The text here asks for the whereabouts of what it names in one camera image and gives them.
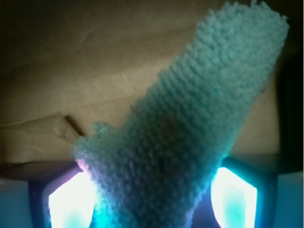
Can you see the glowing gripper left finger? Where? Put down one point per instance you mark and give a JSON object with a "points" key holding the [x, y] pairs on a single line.
{"points": [[61, 195]]}

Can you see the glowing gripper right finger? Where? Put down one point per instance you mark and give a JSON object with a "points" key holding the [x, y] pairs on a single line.
{"points": [[242, 194]]}

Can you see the light blue terry cloth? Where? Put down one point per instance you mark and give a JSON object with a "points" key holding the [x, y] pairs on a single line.
{"points": [[152, 170]]}

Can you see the brown paper bag bin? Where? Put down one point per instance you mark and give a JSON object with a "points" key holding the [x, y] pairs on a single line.
{"points": [[88, 59]]}

